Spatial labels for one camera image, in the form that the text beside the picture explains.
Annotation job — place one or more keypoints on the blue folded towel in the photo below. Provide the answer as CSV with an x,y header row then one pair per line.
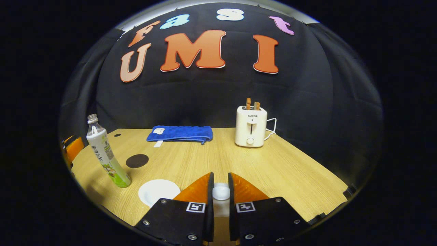
x,y
181,133

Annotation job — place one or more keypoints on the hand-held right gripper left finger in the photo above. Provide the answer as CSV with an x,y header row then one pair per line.
x,y
210,212

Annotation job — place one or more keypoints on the cream toaster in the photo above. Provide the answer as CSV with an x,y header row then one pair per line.
x,y
251,128

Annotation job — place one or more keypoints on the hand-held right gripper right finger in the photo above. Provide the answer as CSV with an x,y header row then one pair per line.
x,y
233,212

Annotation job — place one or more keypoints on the toasted bread slice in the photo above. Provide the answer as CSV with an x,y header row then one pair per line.
x,y
256,105
248,103

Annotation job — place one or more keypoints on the dark round coaster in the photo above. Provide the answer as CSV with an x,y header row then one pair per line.
x,y
137,161

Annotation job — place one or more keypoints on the black backdrop cloth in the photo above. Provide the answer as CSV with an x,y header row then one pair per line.
x,y
205,95

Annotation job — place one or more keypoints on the clear water bottle green label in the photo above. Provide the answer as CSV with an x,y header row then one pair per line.
x,y
104,153

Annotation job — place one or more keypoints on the dark table edge block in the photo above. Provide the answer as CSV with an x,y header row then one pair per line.
x,y
350,191

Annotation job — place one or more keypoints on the white teacup lid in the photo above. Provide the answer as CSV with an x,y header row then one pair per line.
x,y
221,191

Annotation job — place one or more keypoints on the white teacup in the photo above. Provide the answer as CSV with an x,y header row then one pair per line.
x,y
159,192

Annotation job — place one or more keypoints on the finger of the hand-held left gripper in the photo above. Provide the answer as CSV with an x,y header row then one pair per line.
x,y
74,148

